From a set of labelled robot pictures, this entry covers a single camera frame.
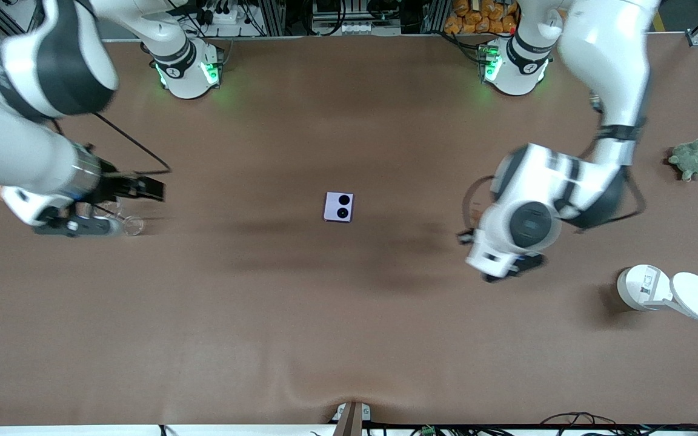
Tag lilac phone with black lenses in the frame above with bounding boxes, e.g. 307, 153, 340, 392
324, 191, 355, 223

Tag clear glass measuring cup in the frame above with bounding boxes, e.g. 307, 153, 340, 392
76, 199, 124, 222

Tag power strip with black plugs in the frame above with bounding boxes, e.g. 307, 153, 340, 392
198, 0, 250, 26

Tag orange snack bag pile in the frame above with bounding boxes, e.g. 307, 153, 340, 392
444, 0, 519, 36

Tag grey table clamp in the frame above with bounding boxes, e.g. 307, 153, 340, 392
331, 401, 373, 436

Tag green plush turtle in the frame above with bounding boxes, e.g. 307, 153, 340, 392
668, 138, 698, 182

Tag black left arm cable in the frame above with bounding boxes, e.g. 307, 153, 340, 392
462, 91, 648, 234

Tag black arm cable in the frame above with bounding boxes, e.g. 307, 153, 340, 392
462, 91, 648, 234
52, 111, 173, 176

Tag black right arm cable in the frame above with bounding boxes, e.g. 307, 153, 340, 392
52, 111, 173, 176

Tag black floor cable loop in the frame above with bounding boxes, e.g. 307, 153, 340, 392
540, 412, 625, 436

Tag aluminium frame post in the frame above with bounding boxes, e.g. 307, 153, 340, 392
422, 0, 450, 34
256, 0, 286, 37

